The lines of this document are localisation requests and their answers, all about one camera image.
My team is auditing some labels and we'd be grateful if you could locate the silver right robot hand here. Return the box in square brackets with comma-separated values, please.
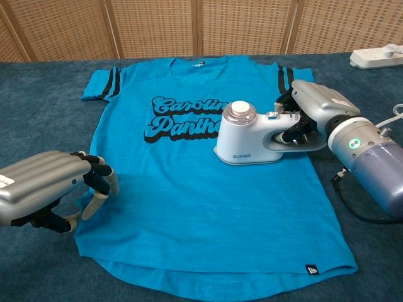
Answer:
[273, 79, 361, 145]

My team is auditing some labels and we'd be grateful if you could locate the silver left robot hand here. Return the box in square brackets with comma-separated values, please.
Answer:
[0, 150, 120, 233]

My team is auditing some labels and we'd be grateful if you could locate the white handheld garment steamer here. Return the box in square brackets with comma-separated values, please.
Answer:
[213, 100, 328, 166]

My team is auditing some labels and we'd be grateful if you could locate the blue Carolina Panthers T-shirt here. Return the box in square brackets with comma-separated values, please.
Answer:
[74, 55, 359, 302]

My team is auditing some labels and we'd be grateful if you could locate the white power strip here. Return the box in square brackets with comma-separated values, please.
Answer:
[349, 44, 403, 70]

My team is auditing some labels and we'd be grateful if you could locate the dark blue carpeted table surface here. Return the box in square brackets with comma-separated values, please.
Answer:
[0, 52, 403, 302]

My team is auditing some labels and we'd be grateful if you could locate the woven rattan folding screen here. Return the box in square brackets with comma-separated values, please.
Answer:
[0, 0, 403, 62]

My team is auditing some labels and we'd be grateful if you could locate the white power cord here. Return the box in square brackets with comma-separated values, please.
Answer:
[376, 43, 403, 130]

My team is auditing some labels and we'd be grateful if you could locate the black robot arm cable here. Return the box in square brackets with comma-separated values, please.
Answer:
[332, 169, 403, 225]

